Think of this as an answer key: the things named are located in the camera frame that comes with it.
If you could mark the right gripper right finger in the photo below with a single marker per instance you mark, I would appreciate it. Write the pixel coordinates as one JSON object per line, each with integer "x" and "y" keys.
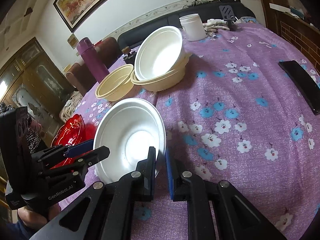
{"x": 216, "y": 210}

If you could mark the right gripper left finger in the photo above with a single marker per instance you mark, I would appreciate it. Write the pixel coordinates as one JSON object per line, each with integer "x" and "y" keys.
{"x": 105, "y": 211}

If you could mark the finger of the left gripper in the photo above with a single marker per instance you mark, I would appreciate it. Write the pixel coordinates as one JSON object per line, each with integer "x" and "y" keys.
{"x": 94, "y": 157}
{"x": 79, "y": 149}

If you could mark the white foam bowl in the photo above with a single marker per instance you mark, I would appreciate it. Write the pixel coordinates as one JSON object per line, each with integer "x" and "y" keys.
{"x": 129, "y": 129}

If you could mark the cream ribbed plastic bowl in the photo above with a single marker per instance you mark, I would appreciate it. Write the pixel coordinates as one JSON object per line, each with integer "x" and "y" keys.
{"x": 116, "y": 85}

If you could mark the person's left hand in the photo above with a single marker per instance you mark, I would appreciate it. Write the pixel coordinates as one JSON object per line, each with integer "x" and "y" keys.
{"x": 36, "y": 221}

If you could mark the patterned blanket bundle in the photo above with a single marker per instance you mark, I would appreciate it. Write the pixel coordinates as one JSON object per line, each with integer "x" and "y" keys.
{"x": 70, "y": 106}

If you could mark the brown armchair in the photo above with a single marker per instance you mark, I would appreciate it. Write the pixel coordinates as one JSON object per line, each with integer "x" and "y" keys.
{"x": 79, "y": 75}

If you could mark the wooden glass cabinet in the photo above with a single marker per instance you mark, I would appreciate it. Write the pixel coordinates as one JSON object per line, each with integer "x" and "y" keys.
{"x": 30, "y": 78}

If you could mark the purple floral tablecloth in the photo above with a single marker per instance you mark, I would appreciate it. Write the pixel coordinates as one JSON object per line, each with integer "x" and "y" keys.
{"x": 237, "y": 116}

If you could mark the black grinder with wooden knob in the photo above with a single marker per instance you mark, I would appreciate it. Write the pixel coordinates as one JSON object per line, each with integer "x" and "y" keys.
{"x": 129, "y": 55}

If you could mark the purple thermos bottle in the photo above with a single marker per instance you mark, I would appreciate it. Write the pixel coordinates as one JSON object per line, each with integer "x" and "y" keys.
{"x": 91, "y": 58}

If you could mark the black smartphone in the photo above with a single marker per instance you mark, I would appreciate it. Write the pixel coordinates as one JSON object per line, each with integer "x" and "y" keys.
{"x": 304, "y": 83}

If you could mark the white plastic jar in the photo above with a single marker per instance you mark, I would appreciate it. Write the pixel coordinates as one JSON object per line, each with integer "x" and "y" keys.
{"x": 193, "y": 27}

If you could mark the white cloth gloves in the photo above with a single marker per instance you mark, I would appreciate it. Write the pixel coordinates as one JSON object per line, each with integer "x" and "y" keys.
{"x": 213, "y": 25}

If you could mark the black slotted spatula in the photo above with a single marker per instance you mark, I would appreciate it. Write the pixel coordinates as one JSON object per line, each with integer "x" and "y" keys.
{"x": 228, "y": 15}

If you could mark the yellow wall certificate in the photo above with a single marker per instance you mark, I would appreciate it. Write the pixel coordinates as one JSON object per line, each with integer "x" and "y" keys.
{"x": 73, "y": 41}

